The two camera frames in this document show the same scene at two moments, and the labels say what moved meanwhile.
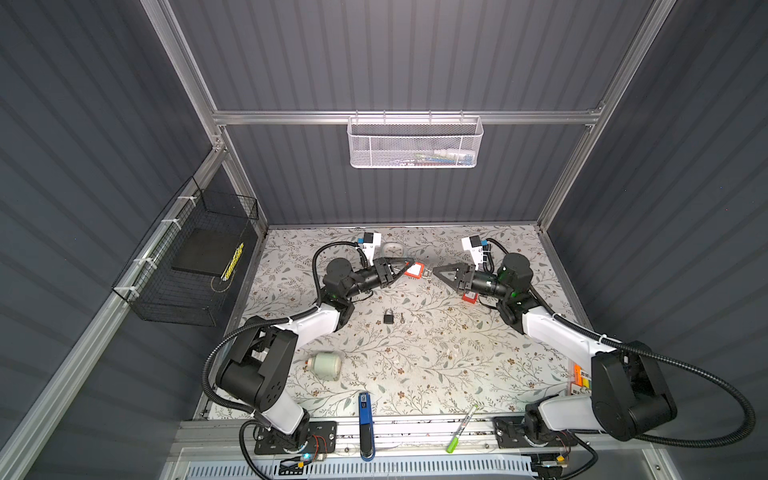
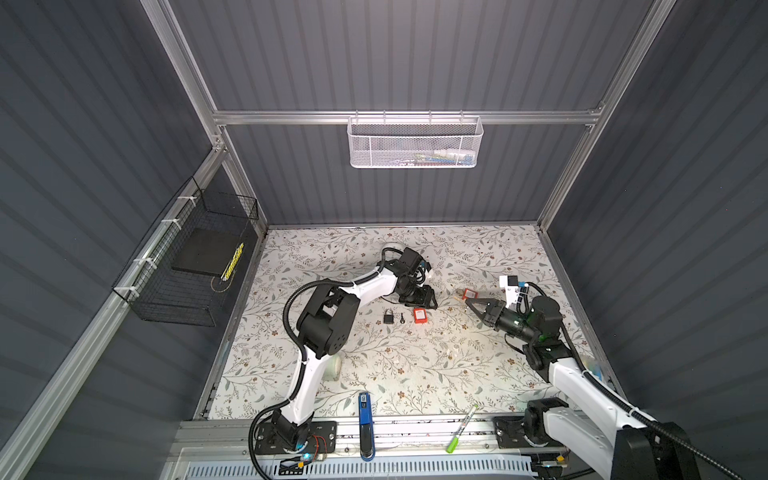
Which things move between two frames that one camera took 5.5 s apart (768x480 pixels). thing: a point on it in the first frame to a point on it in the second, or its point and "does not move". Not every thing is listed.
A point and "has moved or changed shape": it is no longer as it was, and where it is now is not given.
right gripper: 463,271 to 494,313
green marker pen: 454,441 does not move
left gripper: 384,272 to 423,299
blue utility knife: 366,427 does not move
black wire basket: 188,272 does not move
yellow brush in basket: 230,267 does not move
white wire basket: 409,142 does not move
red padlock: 470,296 does not move
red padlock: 415,271 has moved or changed shape
